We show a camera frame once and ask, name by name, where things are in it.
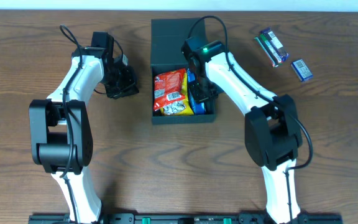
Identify small blue box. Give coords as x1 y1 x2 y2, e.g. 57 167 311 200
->
291 59 313 82

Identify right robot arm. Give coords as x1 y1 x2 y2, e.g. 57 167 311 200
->
181 37 305 223

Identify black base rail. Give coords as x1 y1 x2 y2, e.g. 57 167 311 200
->
28 212 344 224

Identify red snack packet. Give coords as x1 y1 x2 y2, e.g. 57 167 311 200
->
153 68 186 111

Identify yellow Hacks candy bag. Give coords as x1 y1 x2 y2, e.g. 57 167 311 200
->
160 72 194 116

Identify green chocolate bar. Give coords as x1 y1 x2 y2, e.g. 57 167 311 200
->
254 35 282 67

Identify blue Oreo cookie pack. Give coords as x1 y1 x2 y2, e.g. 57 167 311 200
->
187 68 206 115

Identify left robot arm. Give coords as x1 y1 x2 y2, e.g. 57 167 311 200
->
29 25 139 223

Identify dark blue chocolate bar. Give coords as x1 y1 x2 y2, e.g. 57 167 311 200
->
260 28 289 63

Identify left black cable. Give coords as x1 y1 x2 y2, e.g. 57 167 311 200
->
58 24 127 224

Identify black cable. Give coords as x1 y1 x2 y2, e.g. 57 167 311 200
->
58 24 127 224
187 14 314 224

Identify right black cable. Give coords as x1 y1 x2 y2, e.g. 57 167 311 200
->
187 14 314 224

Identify dark green box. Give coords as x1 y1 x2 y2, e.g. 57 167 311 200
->
150 18 216 125

